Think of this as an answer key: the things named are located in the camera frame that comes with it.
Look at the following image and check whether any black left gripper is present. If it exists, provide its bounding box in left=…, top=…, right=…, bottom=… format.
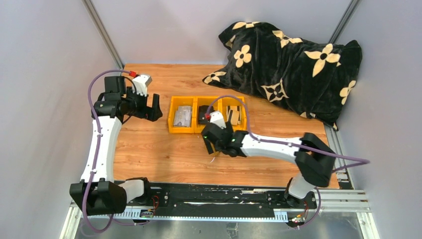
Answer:
left=122, top=87, right=162, bottom=121

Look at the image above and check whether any yellow leather card holder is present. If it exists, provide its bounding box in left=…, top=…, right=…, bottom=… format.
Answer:
left=212, top=151, right=221, bottom=157

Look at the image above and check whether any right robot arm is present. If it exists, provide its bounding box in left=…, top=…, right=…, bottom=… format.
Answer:
left=201, top=123, right=335, bottom=208

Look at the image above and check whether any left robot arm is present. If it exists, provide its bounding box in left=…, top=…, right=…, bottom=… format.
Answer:
left=70, top=74, right=163, bottom=216

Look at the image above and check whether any yellow bin with silver cards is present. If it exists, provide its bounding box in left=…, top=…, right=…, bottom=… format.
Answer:
left=168, top=96, right=198, bottom=134

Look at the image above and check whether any silver card stack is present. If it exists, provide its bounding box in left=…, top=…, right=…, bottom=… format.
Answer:
left=173, top=106, right=192, bottom=127

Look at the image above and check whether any beige striped card stack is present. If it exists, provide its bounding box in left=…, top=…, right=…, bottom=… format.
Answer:
left=226, top=106, right=241, bottom=125

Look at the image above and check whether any black card stack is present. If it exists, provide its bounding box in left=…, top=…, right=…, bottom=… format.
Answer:
left=197, top=105, right=209, bottom=125

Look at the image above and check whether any yellow bin with black cards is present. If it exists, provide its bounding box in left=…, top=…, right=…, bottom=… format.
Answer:
left=193, top=96, right=219, bottom=133

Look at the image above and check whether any yellow bin with beige cards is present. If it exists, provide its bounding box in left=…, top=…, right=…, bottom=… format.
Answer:
left=218, top=97, right=247, bottom=130

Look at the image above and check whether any black floral fleece blanket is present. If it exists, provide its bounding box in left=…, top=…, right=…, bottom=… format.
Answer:
left=203, top=21, right=362, bottom=130

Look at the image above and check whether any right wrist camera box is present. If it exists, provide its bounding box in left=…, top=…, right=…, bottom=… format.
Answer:
left=210, top=111, right=226, bottom=129

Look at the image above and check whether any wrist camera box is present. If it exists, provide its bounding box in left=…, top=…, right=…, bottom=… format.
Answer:
left=210, top=111, right=226, bottom=129
left=132, top=74, right=152, bottom=97

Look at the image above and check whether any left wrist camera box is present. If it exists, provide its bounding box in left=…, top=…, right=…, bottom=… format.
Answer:
left=132, top=74, right=152, bottom=97

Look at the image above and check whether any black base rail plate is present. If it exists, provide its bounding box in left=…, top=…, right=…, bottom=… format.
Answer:
left=127, top=183, right=317, bottom=222

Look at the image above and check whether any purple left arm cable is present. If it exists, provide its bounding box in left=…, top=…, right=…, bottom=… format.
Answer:
left=81, top=69, right=156, bottom=234

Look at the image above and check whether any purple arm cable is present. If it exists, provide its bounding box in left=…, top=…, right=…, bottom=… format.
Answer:
left=81, top=69, right=156, bottom=234
left=206, top=95, right=371, bottom=230

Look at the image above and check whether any aluminium frame rail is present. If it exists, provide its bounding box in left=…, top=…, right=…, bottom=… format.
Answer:
left=82, top=0, right=124, bottom=69

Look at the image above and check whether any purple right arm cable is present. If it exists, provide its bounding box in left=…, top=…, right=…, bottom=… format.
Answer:
left=206, top=95, right=371, bottom=230

